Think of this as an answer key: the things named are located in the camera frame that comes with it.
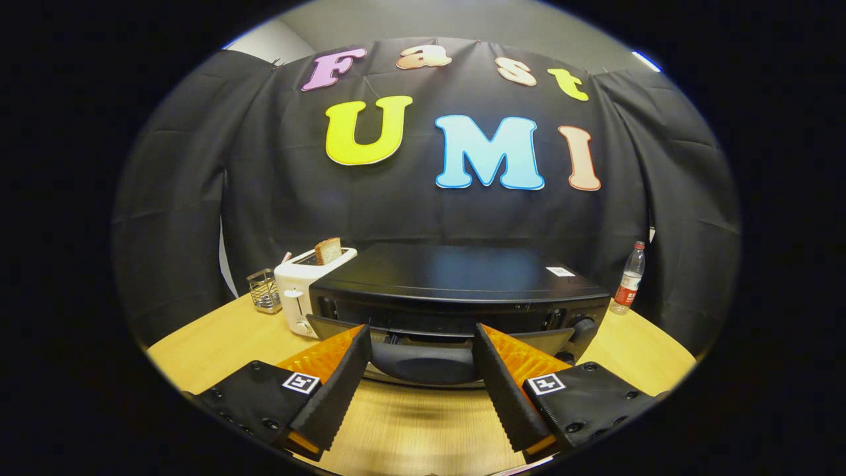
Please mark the small ceiling light panel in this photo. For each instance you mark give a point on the small ceiling light panel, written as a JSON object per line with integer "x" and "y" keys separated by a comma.
{"x": 646, "y": 61}

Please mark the black backdrop cloth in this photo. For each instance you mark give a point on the black backdrop cloth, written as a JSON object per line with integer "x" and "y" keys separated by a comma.
{"x": 291, "y": 198}

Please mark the toasted bread slice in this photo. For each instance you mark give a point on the toasted bread slice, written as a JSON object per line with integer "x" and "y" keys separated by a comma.
{"x": 328, "y": 251}

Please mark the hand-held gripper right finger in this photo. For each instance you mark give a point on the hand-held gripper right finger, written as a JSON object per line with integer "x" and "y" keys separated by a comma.
{"x": 505, "y": 396}

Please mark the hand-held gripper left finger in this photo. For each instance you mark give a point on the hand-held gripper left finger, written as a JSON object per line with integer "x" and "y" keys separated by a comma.
{"x": 340, "y": 390}

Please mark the clear red label water bottle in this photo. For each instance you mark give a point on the clear red label water bottle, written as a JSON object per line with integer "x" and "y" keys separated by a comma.
{"x": 628, "y": 281}

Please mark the black toaster oven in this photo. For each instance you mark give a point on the black toaster oven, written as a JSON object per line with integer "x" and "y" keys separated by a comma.
{"x": 462, "y": 271}

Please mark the white bread toaster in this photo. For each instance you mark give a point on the white bread toaster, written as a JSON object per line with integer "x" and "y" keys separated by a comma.
{"x": 294, "y": 284}

